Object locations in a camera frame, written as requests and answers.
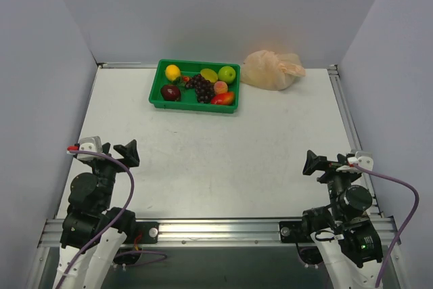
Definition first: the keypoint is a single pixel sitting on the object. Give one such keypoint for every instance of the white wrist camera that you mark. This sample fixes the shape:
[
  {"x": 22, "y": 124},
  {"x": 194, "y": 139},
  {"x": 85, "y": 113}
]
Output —
[
  {"x": 356, "y": 162},
  {"x": 88, "y": 144}
]

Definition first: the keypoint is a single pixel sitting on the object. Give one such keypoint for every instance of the red yellow mango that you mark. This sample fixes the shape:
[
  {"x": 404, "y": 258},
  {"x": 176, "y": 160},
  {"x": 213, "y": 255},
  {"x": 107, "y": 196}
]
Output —
[{"x": 224, "y": 99}]

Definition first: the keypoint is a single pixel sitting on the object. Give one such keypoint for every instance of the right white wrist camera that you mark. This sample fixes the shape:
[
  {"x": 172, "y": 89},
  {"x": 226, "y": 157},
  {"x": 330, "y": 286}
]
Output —
[{"x": 356, "y": 162}]

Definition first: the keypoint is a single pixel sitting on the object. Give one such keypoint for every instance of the green plastic tray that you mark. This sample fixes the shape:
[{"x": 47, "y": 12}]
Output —
[{"x": 181, "y": 85}]

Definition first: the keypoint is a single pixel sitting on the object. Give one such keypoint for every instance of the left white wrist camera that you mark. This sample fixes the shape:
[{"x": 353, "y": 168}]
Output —
[{"x": 88, "y": 144}]

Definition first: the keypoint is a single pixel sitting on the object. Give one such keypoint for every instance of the yellow starfruit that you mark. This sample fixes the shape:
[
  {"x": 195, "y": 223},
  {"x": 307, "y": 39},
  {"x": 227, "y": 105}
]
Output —
[{"x": 209, "y": 74}]

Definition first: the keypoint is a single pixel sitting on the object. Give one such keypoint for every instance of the aluminium front rail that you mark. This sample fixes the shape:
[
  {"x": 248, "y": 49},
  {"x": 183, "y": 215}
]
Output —
[{"x": 174, "y": 233}]

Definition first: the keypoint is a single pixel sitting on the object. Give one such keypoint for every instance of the dark red apple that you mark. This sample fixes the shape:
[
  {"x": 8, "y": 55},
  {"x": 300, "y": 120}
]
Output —
[{"x": 171, "y": 93}]

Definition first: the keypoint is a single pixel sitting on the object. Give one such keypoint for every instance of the orange translucent plastic bag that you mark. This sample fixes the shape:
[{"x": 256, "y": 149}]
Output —
[{"x": 271, "y": 71}]

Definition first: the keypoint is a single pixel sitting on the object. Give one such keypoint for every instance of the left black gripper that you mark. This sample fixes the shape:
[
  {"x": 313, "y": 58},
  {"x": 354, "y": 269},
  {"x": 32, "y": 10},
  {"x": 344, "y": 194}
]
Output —
[{"x": 113, "y": 159}]

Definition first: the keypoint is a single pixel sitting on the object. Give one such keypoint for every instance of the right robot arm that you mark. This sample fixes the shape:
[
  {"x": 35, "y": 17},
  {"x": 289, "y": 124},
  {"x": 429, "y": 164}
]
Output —
[{"x": 343, "y": 232}]

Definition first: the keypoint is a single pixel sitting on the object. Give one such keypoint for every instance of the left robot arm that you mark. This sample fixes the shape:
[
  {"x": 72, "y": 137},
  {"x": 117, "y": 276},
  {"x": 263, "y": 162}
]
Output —
[{"x": 93, "y": 231}]

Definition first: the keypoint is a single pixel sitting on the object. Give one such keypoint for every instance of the yellow lemon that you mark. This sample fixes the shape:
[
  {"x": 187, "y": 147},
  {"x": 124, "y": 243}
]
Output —
[{"x": 172, "y": 73}]

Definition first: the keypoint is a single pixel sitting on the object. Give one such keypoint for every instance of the green apple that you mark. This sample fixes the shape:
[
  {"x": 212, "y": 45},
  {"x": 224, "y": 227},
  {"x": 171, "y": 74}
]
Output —
[{"x": 227, "y": 74}]

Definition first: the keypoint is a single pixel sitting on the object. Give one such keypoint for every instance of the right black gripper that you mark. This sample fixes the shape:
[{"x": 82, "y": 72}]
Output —
[{"x": 325, "y": 166}]

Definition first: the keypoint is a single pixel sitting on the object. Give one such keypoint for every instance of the pink peach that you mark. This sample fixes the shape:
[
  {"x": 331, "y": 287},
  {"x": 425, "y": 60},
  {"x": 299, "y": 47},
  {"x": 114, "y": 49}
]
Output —
[{"x": 220, "y": 87}]

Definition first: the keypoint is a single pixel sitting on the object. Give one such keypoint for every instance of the purple grape bunch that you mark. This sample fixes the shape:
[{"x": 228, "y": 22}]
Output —
[{"x": 203, "y": 89}]

